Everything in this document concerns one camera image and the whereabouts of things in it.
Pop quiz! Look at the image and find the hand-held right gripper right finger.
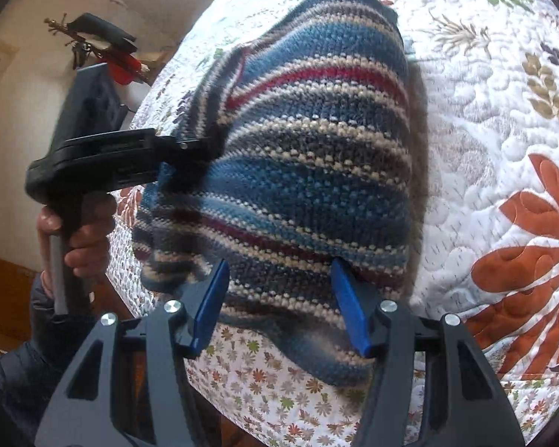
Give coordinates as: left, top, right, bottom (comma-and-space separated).
331, 258, 527, 447

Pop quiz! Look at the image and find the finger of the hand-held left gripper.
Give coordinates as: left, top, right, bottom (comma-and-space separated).
155, 134, 222, 183

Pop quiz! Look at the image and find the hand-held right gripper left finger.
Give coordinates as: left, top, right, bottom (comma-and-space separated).
34, 258, 231, 447

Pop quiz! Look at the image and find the striped knit sweater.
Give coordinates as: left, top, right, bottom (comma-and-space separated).
133, 0, 430, 391

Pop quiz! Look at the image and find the person's left forearm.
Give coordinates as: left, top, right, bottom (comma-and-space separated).
0, 274, 122, 447

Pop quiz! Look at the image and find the person's left hand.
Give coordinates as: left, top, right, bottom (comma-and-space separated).
36, 194, 118, 281

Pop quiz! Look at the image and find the floral quilted bedspread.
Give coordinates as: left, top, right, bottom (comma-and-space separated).
103, 0, 559, 447

